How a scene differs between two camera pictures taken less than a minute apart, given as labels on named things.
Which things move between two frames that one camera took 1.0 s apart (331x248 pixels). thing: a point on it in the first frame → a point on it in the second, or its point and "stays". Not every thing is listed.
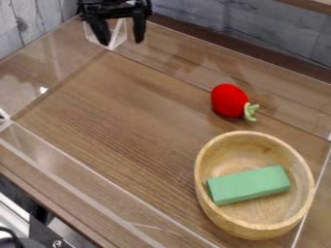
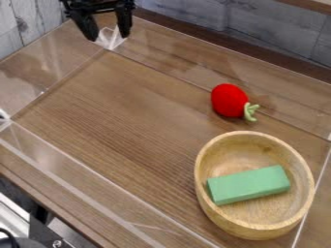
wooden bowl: x=254 y=185 stays
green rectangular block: x=238 y=186 stays
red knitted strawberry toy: x=230 y=102 stays
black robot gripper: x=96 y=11 → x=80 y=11
